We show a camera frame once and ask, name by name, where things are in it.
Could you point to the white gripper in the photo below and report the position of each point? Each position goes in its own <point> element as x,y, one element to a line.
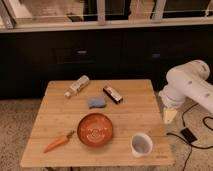
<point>171,98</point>

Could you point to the orange ceramic bowl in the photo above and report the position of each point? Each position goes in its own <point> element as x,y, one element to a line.
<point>95,130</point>

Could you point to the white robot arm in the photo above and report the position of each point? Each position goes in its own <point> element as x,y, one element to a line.
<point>188,80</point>

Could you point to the black power adapter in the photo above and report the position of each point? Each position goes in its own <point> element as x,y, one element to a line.
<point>188,135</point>

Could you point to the white cup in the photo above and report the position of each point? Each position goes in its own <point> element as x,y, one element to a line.
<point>141,145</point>

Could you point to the dark snack bar package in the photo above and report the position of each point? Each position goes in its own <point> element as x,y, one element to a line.
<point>112,94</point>

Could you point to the blue sponge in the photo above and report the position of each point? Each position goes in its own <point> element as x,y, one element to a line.
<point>96,102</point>

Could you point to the wooden table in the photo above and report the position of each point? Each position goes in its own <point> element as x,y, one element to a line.
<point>138,112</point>

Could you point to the orange carrot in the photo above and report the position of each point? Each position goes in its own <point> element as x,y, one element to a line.
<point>59,141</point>

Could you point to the dark cabinet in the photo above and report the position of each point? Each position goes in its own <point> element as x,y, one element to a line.
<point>30,60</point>

